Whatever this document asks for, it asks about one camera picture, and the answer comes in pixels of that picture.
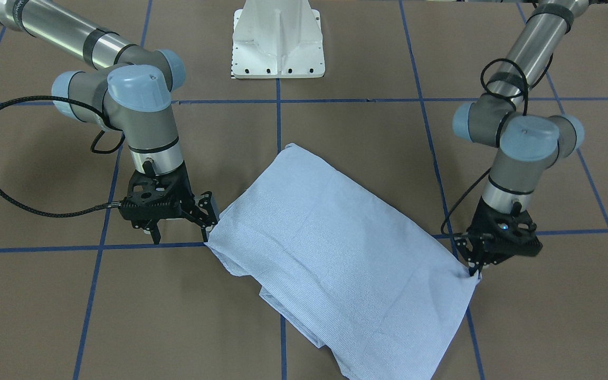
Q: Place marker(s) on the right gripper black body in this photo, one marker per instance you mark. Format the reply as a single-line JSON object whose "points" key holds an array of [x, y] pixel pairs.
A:
{"points": [[183, 185]]}

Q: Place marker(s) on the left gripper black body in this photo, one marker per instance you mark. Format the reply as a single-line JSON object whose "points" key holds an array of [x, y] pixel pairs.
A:
{"points": [[474, 244]]}

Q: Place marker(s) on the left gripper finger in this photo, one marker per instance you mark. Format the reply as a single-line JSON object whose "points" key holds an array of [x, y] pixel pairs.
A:
{"points": [[475, 270]]}

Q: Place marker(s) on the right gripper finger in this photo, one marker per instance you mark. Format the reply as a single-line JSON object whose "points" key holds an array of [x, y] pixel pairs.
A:
{"points": [[206, 231], [154, 233]]}

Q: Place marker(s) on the blue striped button shirt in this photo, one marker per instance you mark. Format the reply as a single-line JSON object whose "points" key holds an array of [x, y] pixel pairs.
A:
{"points": [[346, 269]]}

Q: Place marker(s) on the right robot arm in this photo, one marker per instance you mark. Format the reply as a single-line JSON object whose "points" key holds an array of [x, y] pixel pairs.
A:
{"points": [[129, 90]]}

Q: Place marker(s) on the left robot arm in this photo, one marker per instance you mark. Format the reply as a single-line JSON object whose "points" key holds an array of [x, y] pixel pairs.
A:
{"points": [[526, 145]]}

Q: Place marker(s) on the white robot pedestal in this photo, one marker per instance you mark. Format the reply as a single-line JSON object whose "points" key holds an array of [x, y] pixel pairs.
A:
{"points": [[277, 40]]}

